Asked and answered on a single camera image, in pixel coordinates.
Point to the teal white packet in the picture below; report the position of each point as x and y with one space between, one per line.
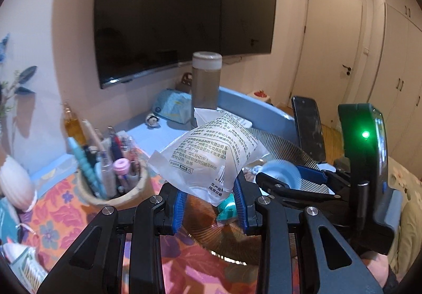
227 211

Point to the white seashell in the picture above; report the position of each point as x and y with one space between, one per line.
15 182

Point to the black wall television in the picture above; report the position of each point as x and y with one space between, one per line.
181 10

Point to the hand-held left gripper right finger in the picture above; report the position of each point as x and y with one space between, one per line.
242 211

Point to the beige cloth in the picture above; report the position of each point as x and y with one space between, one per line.
412 241

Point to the white wardrobe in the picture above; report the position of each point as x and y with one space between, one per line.
399 66

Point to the bunch of pens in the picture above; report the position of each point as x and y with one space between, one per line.
105 162

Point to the white box with red print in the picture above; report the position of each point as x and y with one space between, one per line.
260 96

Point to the blue table with raised rim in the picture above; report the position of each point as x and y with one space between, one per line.
257 113

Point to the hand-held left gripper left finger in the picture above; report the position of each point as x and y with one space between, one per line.
179 211

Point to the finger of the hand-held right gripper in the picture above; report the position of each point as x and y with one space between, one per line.
313 172
283 187

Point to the blue white artificial flowers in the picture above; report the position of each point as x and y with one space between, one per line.
23 78

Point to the colourful floral tablecloth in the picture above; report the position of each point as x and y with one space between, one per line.
59 215

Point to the brown tumbler with white lid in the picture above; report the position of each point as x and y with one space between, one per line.
206 83

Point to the small doll figure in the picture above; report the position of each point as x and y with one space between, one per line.
153 120

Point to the black smartphone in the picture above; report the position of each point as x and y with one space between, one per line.
308 126

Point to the pale floral bed sheet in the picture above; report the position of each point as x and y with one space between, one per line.
407 178

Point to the ribbed glass bowl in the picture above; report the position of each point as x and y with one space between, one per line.
283 147

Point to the woven pen holder basket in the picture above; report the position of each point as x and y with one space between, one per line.
132 193

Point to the white blue printed pouch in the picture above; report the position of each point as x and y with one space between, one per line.
204 152

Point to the white door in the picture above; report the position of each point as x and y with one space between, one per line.
326 43

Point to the white green striped packet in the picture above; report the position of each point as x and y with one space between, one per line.
23 264

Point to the yellow liquid glass bottle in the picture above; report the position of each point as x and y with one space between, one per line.
70 124

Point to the blue tissue pack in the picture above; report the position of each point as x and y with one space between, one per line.
171 104

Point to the small brown box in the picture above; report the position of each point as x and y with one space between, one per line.
187 83

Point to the person's right forearm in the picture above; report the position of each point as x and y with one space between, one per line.
376 269

